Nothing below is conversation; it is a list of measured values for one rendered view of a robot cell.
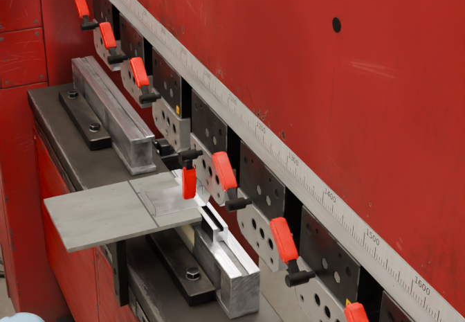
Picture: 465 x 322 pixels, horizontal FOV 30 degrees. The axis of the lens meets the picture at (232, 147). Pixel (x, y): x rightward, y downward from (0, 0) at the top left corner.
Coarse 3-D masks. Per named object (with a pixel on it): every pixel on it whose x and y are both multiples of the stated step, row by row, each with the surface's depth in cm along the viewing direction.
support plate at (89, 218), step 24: (96, 192) 173; (120, 192) 173; (72, 216) 165; (96, 216) 165; (120, 216) 166; (144, 216) 166; (168, 216) 166; (192, 216) 166; (72, 240) 158; (96, 240) 159
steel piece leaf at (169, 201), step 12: (144, 192) 169; (156, 192) 173; (168, 192) 173; (180, 192) 173; (156, 204) 169; (168, 204) 169; (180, 204) 169; (192, 204) 169; (204, 204) 169; (156, 216) 165
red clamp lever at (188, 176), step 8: (184, 152) 149; (192, 152) 149; (200, 152) 150; (184, 160) 149; (184, 168) 151; (192, 168) 151; (184, 176) 151; (192, 176) 151; (184, 184) 152; (192, 184) 152; (184, 192) 153; (192, 192) 153
